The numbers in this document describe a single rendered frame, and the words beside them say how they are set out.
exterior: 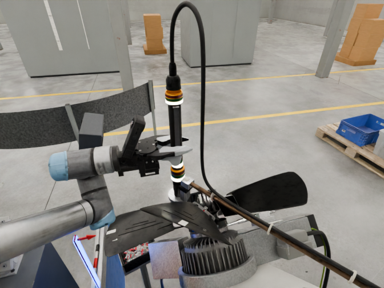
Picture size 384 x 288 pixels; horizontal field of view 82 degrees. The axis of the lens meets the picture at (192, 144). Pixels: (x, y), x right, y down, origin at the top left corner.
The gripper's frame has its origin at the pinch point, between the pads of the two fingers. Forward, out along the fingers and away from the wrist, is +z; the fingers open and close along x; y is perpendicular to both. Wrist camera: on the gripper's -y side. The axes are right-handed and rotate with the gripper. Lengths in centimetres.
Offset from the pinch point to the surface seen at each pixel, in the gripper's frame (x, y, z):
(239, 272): 22.7, 33.8, 10.7
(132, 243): 7.4, 31.0, -19.7
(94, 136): -55, 27, -38
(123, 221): -3.8, 33.7, -23.2
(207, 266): 18.2, 34.9, 2.2
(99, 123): -69, 27, -37
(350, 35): -571, 84, 640
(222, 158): -169, 152, 82
